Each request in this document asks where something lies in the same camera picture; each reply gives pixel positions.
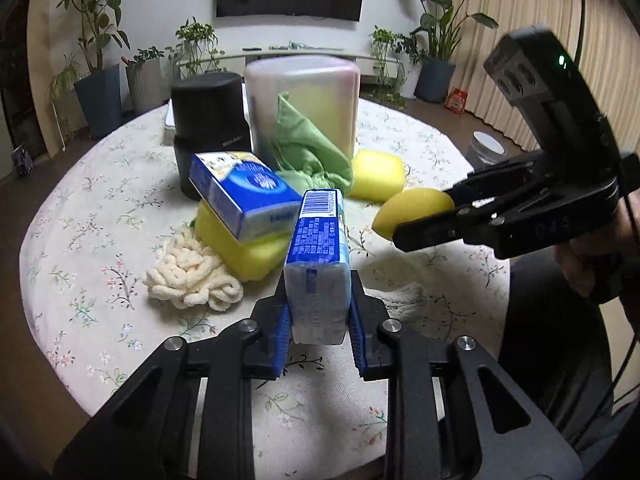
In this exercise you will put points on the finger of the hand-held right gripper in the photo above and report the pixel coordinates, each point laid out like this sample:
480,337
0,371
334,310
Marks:
430,232
470,187

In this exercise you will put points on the long blue tissue pack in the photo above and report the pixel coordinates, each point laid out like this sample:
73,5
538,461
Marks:
317,240

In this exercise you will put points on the person's right hand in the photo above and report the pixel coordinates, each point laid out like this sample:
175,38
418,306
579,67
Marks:
575,260

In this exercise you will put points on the white stick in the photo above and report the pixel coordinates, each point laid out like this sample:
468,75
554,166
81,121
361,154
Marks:
57,125

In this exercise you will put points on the bushy trailing plant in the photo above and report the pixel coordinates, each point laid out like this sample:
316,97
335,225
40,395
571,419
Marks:
387,42

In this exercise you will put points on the person's dark trousers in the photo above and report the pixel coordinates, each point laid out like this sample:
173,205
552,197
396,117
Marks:
550,340

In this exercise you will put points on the white television console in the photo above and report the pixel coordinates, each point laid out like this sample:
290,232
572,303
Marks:
370,67

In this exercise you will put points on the trailing vine plant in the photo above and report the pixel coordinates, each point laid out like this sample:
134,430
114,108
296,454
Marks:
197,45

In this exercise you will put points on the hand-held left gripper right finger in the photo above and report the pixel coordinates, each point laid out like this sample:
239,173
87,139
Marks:
357,340

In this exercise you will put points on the yellow lemon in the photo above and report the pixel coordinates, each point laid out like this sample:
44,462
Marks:
410,210

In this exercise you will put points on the beige curtain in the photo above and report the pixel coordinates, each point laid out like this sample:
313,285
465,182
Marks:
480,10

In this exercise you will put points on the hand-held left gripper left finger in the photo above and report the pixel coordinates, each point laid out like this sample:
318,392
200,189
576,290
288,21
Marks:
281,340

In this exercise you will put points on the black cylinder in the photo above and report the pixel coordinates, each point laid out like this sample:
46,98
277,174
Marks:
210,110

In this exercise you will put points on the dark grey round pot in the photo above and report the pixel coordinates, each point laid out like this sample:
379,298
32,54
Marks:
435,80

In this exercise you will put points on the yellow sponge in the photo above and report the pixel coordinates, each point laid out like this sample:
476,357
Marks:
377,175
250,258

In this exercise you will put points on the green cloth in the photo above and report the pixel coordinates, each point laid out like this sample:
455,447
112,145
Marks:
305,150

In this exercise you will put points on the large-leaf tall plant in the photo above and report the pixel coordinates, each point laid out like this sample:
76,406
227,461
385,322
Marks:
440,10

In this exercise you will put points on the thin-leaf green plant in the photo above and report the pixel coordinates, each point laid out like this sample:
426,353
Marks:
62,80

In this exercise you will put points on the dark tall cabinet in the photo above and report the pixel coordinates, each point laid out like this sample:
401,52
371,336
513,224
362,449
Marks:
15,85

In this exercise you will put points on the dark grey square pot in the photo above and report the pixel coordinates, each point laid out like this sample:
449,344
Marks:
100,102

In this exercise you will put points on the clear plastic item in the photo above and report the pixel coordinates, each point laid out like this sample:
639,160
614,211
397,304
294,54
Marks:
300,44

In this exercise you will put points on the tall leafy plant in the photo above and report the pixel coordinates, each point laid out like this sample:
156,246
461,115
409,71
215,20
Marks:
95,15

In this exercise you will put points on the ribbed grey pot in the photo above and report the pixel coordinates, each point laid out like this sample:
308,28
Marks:
145,87

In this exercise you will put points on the red printed box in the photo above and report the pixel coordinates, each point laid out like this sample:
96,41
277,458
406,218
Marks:
456,100

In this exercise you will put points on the small plant in ribbed pot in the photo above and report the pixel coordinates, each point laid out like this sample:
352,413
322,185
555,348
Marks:
145,55

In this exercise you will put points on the silver trash can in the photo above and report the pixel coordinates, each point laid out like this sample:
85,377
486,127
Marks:
485,147

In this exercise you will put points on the translucent plastic container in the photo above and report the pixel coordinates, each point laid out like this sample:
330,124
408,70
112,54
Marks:
300,85

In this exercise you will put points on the white plant pot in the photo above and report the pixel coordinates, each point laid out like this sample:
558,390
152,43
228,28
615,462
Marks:
409,87

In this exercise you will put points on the cream chenille cloth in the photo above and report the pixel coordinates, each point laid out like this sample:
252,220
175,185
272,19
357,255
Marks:
185,275

